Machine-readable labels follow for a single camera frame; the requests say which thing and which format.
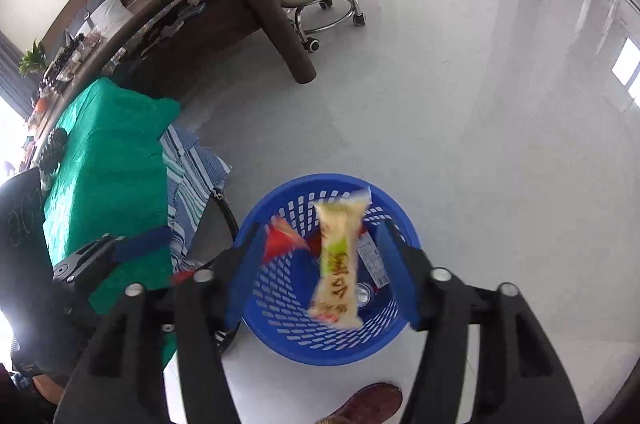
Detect black foam fruit net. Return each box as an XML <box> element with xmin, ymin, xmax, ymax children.
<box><xmin>37</xmin><ymin>127</ymin><xmax>68</xmax><ymax>192</ymax></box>

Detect red snack wrapper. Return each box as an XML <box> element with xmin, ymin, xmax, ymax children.
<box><xmin>170</xmin><ymin>216</ymin><xmax>309</xmax><ymax>290</ymax></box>

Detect blue mesh trash basket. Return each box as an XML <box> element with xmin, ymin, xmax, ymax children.
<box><xmin>240</xmin><ymin>174</ymin><xmax>420</xmax><ymax>366</ymax></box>

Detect potted green plant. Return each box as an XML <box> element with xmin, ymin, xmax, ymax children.
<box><xmin>18</xmin><ymin>40</ymin><xmax>48</xmax><ymax>77</ymax></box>

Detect grey white pillow left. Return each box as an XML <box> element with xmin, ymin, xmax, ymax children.
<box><xmin>66</xmin><ymin>0</ymin><xmax>132</xmax><ymax>40</ymax></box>

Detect cream snack bar wrapper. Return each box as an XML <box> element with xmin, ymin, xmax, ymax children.
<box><xmin>307</xmin><ymin>189</ymin><xmax>371</xmax><ymax>330</ymax></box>

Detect dark wooden coffee table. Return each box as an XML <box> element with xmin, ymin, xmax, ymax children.
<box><xmin>27</xmin><ymin>0</ymin><xmax>317</xmax><ymax>167</ymax></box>

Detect striped cloth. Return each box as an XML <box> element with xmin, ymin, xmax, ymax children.
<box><xmin>160</xmin><ymin>124</ymin><xmax>231</xmax><ymax>272</ymax></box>

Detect green tablecloth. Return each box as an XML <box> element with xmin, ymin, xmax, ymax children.
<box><xmin>40</xmin><ymin>75</ymin><xmax>184</xmax><ymax>365</ymax></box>

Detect grey curtain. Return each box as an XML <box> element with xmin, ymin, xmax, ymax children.
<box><xmin>0</xmin><ymin>32</ymin><xmax>37</xmax><ymax>120</ymax></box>

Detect brown slipper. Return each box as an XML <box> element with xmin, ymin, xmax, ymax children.
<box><xmin>317</xmin><ymin>382</ymin><xmax>404</xmax><ymax>424</ymax></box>

